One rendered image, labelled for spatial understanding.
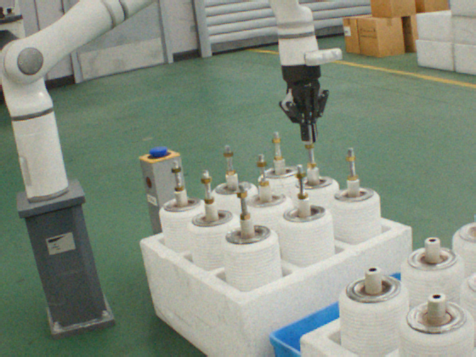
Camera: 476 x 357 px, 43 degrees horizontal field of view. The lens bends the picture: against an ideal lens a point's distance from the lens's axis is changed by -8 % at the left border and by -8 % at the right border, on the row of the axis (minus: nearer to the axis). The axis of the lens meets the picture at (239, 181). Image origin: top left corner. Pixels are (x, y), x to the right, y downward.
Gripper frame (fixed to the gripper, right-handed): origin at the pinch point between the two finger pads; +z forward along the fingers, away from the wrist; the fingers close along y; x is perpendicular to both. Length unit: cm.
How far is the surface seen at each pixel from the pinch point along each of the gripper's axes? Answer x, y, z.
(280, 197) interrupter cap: -0.4, 9.8, 10.0
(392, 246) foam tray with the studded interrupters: 19.6, 2.0, 19.3
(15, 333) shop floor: -45, 53, 36
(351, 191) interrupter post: 11.9, 3.4, 9.2
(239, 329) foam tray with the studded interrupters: 11.2, 34.3, 22.8
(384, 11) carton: -198, -337, 1
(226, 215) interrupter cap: -3.1, 21.0, 10.0
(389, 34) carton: -190, -329, 19
